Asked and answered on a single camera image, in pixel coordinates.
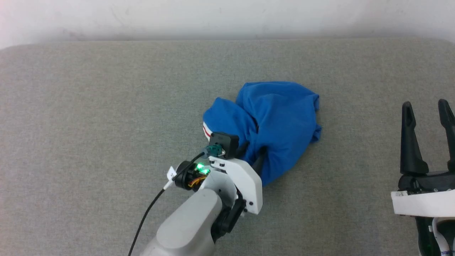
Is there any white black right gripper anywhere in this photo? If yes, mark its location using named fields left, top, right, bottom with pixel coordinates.
left=391, top=98, right=455, bottom=217

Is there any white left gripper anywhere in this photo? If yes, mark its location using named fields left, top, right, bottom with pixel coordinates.
left=208, top=142, right=268, bottom=216

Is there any blue garment white red trim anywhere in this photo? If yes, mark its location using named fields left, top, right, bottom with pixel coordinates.
left=203, top=81, right=322, bottom=187

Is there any grey fabric sofa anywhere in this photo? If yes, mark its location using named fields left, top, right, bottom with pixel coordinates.
left=0, top=38, right=455, bottom=256

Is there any thin black cable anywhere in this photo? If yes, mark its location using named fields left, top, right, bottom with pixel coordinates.
left=128, top=152, right=207, bottom=256

